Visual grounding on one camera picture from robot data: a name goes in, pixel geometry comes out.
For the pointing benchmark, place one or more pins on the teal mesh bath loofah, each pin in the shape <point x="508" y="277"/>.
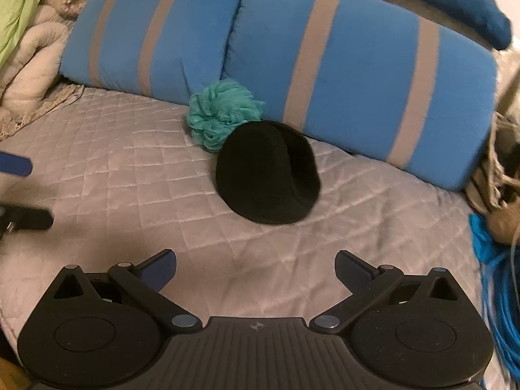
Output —
<point x="219" y="109"/>

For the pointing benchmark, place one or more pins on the grey quilted bedspread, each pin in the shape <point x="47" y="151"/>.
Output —
<point x="122" y="162"/>

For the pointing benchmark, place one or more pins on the beige knotted cloth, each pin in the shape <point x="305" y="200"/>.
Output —
<point x="503" y="211"/>

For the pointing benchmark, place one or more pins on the beige comforter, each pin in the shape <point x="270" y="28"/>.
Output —
<point x="32" y="57"/>

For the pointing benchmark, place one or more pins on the dark blue blanket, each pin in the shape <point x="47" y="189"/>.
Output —
<point x="459" y="4"/>

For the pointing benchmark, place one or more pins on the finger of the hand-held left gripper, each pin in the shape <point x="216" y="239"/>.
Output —
<point x="28" y="217"/>
<point x="14" y="163"/>

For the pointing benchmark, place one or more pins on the light green cloth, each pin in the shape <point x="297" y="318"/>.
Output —
<point x="18" y="8"/>

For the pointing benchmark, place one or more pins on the blue grey-striped pillow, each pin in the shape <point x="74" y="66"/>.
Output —
<point x="122" y="36"/>
<point x="365" y="73"/>

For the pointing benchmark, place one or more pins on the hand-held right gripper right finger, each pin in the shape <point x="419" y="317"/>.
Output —
<point x="349" y="270"/>

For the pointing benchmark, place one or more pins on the black knit hat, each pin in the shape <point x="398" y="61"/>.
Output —
<point x="264" y="174"/>

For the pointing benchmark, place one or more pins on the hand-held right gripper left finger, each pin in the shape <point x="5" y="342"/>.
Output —
<point x="160" y="270"/>

